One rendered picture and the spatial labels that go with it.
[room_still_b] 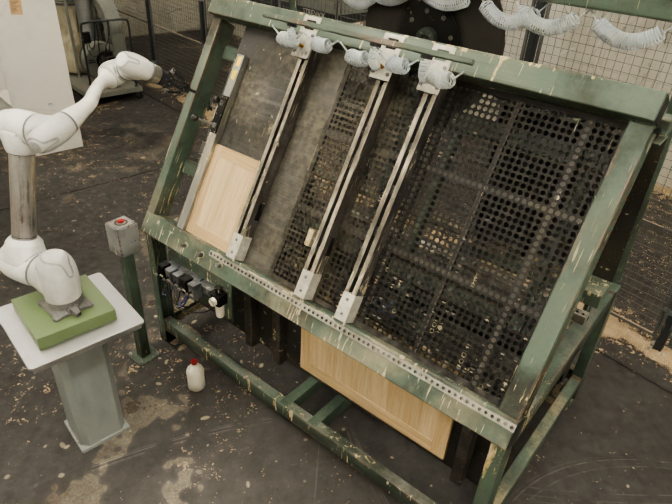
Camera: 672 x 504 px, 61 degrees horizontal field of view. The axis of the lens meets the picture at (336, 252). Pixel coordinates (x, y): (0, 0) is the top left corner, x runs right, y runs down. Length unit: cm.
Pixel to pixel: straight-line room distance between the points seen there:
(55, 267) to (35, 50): 393
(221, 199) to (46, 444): 153
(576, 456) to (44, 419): 283
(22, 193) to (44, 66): 376
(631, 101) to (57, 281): 230
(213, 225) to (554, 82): 173
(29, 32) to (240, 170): 375
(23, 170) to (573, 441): 301
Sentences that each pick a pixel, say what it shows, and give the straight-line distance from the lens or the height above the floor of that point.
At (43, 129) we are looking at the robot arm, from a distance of 254.
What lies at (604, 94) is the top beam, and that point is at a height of 192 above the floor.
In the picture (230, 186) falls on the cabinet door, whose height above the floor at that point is 116.
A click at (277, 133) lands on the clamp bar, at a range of 277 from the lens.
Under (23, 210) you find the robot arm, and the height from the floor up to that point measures 124.
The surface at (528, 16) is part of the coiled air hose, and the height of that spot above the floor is 204.
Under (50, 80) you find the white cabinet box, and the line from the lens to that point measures 644.
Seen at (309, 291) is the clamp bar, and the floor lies 94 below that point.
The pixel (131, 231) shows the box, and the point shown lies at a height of 89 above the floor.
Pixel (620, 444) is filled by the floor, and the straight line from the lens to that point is 360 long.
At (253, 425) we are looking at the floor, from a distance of 323.
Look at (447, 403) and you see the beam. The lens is 226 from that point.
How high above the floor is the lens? 246
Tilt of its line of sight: 33 degrees down
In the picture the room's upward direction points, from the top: 4 degrees clockwise
